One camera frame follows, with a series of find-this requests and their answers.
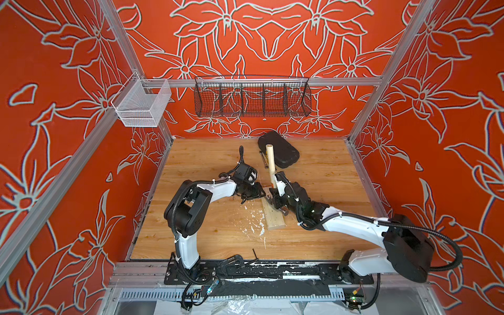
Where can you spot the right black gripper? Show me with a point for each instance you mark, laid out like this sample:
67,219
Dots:
279,199

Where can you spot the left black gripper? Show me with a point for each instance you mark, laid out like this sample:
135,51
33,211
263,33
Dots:
257,193

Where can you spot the wooden handle claw hammer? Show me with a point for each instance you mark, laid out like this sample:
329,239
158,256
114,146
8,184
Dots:
272,170

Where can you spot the light wooden block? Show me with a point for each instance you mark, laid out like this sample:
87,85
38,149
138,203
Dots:
274,218

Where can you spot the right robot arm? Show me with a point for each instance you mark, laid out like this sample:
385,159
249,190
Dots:
401,247

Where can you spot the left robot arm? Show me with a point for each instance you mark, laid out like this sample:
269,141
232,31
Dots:
187,210

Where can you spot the screwdriver beside case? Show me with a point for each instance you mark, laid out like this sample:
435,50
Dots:
264,160

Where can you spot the black tool case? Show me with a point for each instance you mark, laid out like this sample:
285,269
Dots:
285,154

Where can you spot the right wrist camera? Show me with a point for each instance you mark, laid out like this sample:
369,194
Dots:
280,184

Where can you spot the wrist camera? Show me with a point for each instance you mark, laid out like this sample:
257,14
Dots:
280,184
245,173

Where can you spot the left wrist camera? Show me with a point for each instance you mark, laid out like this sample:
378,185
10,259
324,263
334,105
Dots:
245,173

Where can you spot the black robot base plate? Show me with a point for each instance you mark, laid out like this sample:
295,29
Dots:
238,269

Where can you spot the black wire wall basket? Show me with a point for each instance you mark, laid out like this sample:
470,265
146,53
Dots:
252,96

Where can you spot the white wire mesh basket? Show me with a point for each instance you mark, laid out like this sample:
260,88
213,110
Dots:
142,103

